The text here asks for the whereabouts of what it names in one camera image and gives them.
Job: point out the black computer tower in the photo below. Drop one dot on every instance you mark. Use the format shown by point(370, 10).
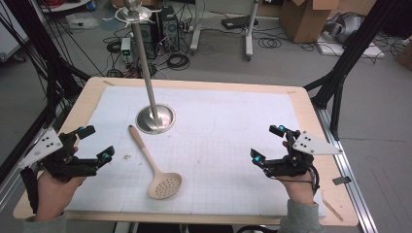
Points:
point(166, 29)

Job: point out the person's right hand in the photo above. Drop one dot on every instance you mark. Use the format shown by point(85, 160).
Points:
point(299, 191)

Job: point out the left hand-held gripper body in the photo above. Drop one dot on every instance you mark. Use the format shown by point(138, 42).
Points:
point(69, 163)

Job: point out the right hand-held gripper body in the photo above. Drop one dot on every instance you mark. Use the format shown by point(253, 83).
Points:
point(298, 158)

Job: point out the person's left hand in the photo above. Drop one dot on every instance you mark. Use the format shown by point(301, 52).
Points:
point(55, 194)

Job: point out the black tape piece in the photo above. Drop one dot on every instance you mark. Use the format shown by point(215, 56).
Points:
point(341, 180)

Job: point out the white flat board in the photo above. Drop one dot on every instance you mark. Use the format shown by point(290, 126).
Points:
point(353, 50)

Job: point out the black flat device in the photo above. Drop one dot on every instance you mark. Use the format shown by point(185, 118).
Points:
point(238, 22)

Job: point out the small cardboard box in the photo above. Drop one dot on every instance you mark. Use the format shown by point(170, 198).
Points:
point(405, 56)

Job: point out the white stand leg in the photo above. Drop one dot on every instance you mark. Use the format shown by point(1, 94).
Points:
point(250, 35)
point(196, 32)

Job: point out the black metal frame strut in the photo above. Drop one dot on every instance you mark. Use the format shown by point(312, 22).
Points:
point(353, 51)

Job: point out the beige tape strip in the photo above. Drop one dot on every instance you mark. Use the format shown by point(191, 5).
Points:
point(333, 210)

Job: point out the white grid mat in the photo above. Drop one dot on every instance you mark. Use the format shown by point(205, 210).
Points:
point(226, 129)

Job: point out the aluminium rail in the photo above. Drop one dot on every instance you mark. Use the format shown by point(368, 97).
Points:
point(343, 155)

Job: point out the large open cardboard box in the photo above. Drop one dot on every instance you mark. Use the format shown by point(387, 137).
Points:
point(301, 19)

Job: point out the metal stand with round base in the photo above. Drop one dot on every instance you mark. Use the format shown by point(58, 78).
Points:
point(145, 74)

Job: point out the grey rounded appliance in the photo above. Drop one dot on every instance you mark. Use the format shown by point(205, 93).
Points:
point(346, 26)

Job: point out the small box with green light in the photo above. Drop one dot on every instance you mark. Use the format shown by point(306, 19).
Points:
point(126, 48)

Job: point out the beige slotted spoon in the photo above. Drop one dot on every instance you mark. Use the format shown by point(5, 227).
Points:
point(144, 149)

